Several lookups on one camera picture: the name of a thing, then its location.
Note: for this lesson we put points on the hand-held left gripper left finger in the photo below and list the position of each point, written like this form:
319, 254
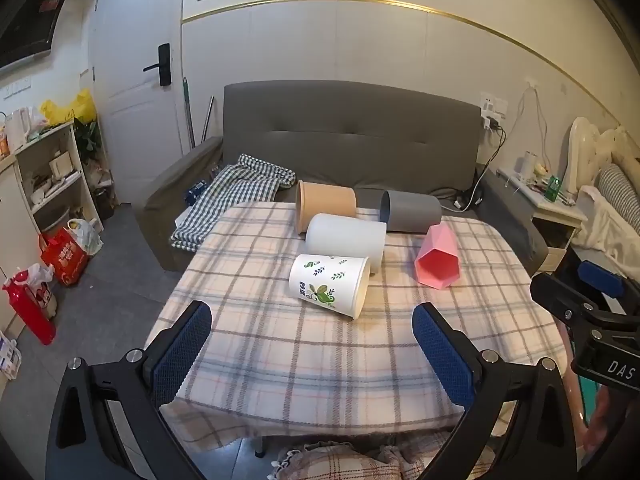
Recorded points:
181, 352

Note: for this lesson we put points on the white bed sheet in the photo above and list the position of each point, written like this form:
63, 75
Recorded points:
607, 230

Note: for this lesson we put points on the white kettle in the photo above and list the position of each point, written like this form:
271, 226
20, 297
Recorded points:
17, 127

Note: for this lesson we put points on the tan cup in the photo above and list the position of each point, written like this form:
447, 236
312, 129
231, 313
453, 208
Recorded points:
325, 202

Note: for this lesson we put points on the grey sofa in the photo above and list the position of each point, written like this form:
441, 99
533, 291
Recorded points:
350, 145

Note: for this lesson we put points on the green checked blanket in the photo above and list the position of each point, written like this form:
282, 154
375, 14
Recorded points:
225, 195

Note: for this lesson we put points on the white nightstand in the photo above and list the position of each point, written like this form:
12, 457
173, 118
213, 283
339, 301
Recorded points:
555, 225

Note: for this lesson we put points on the white leaf-print cup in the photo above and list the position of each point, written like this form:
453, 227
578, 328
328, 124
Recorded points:
327, 285

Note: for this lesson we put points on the pink hexagonal cup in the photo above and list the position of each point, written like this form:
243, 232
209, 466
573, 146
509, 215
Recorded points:
440, 255

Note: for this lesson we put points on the black range hood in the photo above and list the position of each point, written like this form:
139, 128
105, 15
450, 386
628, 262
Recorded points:
27, 15

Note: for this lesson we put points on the plain white cup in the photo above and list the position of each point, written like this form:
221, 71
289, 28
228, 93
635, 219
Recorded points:
345, 237

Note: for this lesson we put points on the red cartoon-print bag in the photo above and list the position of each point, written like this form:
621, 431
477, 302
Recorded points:
27, 305

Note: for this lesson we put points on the red paper bag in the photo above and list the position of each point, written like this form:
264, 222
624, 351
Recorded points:
62, 257

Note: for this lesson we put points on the plaid tablecloth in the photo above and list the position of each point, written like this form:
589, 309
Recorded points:
300, 355

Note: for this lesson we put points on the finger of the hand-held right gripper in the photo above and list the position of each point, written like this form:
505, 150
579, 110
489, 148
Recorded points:
600, 279
560, 297

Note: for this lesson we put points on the person's right hand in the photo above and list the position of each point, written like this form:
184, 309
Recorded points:
596, 425

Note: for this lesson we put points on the blue packet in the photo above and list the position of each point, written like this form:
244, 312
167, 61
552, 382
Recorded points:
196, 194

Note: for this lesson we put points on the white wall outlet panel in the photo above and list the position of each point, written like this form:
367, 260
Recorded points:
494, 105

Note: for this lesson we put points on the white door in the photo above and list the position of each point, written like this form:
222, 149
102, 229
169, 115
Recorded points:
130, 125

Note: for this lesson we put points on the row of wall switches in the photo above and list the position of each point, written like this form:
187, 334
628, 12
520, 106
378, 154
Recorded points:
16, 89

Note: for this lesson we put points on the white plastic bag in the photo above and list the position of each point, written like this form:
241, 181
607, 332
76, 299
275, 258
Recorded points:
89, 237

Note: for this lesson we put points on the cream bed headboard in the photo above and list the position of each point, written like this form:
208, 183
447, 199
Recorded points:
620, 145

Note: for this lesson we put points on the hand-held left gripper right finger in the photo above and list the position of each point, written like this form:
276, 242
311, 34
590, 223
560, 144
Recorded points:
442, 360

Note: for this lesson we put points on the metal pole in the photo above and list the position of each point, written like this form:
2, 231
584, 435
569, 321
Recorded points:
207, 120

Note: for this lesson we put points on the grey cup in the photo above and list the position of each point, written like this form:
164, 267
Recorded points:
412, 210

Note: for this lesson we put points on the green bottle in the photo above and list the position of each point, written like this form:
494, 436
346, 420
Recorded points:
554, 187

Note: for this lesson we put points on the plaid fringed cushion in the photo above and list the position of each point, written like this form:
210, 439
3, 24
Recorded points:
345, 462

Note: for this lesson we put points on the yellow plastic bag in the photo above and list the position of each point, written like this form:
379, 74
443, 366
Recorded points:
75, 107

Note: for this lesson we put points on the white shelf unit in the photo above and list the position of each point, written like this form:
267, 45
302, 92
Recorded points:
50, 180

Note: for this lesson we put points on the striped pillow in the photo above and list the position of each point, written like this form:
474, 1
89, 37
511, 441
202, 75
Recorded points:
617, 185

